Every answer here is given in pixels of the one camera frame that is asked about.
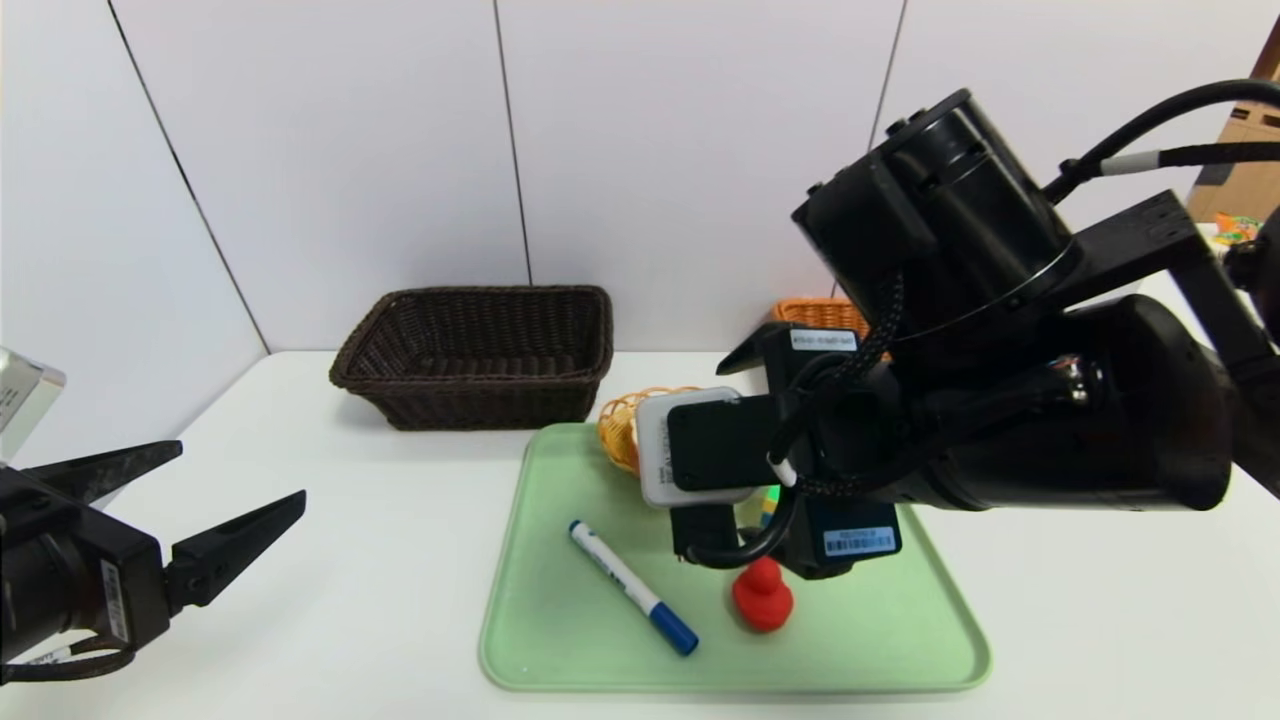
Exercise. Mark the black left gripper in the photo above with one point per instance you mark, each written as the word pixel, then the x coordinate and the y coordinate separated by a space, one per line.
pixel 118 590

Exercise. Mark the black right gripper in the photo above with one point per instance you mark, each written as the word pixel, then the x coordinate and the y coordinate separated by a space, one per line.
pixel 858 541

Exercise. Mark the colourful puzzle cube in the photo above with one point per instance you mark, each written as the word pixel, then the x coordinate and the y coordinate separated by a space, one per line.
pixel 768 497

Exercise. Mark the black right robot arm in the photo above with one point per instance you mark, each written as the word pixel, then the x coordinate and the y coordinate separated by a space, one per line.
pixel 1050 420

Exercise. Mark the orange rectangular wicker basket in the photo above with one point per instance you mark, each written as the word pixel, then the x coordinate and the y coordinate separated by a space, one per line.
pixel 815 312

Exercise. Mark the small yellow oval wicker basket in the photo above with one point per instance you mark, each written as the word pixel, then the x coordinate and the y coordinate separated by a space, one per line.
pixel 618 430

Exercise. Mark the dark brown wicker basket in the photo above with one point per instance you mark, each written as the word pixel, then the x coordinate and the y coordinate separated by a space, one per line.
pixel 470 390

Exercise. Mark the red rubber duck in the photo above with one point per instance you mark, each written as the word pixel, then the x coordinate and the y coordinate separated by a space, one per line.
pixel 762 600

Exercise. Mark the blue and white marker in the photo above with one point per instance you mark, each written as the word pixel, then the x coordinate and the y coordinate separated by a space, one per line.
pixel 630 585

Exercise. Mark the light green plastic tray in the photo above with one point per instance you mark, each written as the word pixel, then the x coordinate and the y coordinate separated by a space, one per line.
pixel 560 620

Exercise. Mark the colourful snack bag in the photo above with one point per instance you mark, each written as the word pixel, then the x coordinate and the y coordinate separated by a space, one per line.
pixel 1237 228

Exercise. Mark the light wooden shelf unit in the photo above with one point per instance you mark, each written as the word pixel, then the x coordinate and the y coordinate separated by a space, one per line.
pixel 1245 160

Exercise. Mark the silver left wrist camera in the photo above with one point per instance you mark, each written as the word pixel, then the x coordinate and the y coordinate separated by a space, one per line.
pixel 25 395

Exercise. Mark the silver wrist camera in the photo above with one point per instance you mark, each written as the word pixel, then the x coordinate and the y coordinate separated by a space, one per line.
pixel 655 450
pixel 25 395

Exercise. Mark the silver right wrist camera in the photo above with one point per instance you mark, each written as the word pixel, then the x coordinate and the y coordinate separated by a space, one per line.
pixel 655 450

